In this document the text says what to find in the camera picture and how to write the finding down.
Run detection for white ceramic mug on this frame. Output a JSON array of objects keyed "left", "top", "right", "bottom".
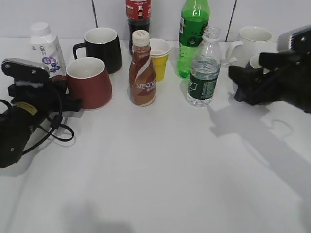
[{"left": 221, "top": 26, "right": 276, "bottom": 68}]

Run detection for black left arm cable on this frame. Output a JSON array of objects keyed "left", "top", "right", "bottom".
[{"left": 0, "top": 84, "right": 75, "bottom": 155}]

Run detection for clear water bottle green label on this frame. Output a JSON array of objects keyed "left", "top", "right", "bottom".
[{"left": 187, "top": 26, "right": 222, "bottom": 107}]

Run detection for green soda bottle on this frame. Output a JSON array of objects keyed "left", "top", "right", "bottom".
[{"left": 177, "top": 0, "right": 210, "bottom": 78}]

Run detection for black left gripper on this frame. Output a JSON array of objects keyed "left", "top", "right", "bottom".
[{"left": 8, "top": 75, "right": 82, "bottom": 126}]

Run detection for black ceramic mug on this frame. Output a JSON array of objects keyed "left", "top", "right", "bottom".
[{"left": 73, "top": 27, "right": 123, "bottom": 74}]

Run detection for dark cola bottle red label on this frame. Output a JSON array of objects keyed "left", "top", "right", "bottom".
[{"left": 125, "top": 0, "right": 151, "bottom": 55}]

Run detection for stacked yellow paper cups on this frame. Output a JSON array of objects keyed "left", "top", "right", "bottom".
[{"left": 150, "top": 38, "right": 171, "bottom": 82}]

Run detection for brown Nescafe coffee bottle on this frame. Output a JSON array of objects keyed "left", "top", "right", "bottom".
[{"left": 129, "top": 30, "right": 156, "bottom": 106}]

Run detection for white blueberry yogurt carton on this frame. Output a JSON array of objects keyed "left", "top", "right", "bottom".
[{"left": 30, "top": 22, "right": 66, "bottom": 77}]

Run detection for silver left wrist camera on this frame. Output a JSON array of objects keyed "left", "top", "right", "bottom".
[{"left": 1, "top": 58, "right": 50, "bottom": 84}]

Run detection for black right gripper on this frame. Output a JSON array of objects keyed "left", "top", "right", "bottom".
[{"left": 228, "top": 52, "right": 311, "bottom": 114}]

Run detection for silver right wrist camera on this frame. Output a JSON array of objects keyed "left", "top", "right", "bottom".
[{"left": 277, "top": 25, "right": 311, "bottom": 53}]

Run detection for red ceramic mug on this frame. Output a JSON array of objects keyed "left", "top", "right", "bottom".
[{"left": 66, "top": 57, "right": 112, "bottom": 110}]

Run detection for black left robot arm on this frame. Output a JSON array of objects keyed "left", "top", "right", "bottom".
[{"left": 0, "top": 75, "right": 82, "bottom": 168}]

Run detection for dark grey ceramic mug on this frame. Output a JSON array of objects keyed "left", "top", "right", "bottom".
[{"left": 234, "top": 54, "right": 270, "bottom": 101}]

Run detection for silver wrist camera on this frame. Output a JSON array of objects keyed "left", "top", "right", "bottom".
[
  {"left": 277, "top": 25, "right": 311, "bottom": 53},
  {"left": 1, "top": 58, "right": 50, "bottom": 84}
]

